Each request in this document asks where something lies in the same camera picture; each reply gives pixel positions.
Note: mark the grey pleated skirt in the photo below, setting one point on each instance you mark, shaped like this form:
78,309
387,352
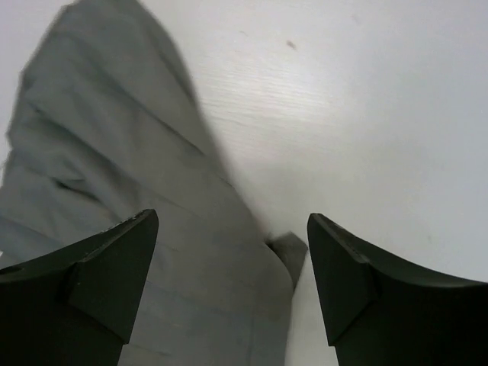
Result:
106,124

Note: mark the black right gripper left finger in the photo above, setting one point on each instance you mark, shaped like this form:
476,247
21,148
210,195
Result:
78,305

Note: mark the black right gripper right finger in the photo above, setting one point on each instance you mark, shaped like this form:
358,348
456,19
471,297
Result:
380,309

